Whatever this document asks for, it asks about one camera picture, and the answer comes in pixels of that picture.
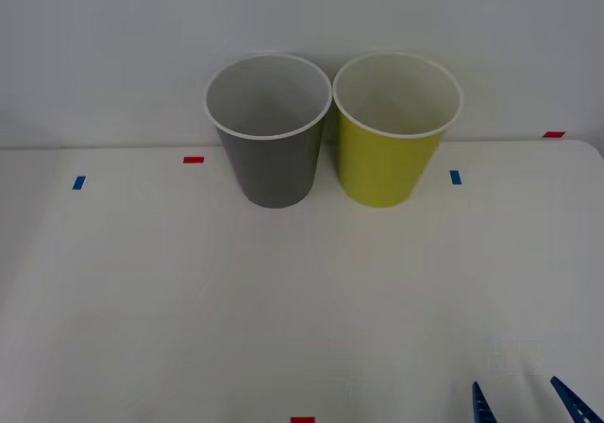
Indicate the grey plastic waste bin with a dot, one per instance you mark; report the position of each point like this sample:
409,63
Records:
276,168

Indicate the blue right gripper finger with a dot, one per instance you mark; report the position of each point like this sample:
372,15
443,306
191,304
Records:
578,406
482,406

